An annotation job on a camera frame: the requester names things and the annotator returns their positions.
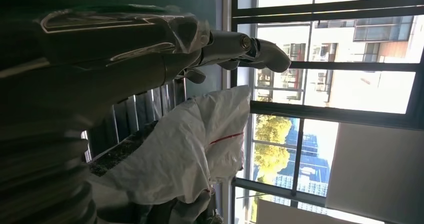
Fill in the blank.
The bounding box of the black window frame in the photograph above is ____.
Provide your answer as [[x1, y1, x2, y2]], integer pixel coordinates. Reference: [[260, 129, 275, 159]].
[[230, 0, 424, 224]]

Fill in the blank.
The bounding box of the white red-printed poly bag package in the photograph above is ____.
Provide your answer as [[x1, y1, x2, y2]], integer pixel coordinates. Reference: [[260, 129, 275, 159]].
[[99, 85, 252, 206]]

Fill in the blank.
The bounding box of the electronic scale with steel tray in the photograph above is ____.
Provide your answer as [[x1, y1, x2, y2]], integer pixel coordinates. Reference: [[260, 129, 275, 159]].
[[81, 78, 187, 163]]

